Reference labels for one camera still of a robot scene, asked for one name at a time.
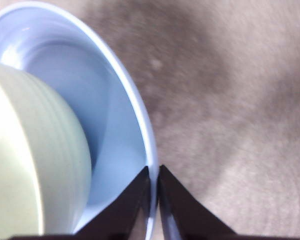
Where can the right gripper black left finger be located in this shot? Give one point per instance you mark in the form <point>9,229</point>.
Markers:
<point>130,210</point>

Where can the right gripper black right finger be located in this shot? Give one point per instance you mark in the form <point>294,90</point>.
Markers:
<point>185,212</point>

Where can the blue plate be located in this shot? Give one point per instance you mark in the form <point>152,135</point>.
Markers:
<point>115,120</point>

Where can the green bowl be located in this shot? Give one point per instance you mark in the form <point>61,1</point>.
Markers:
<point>40,150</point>

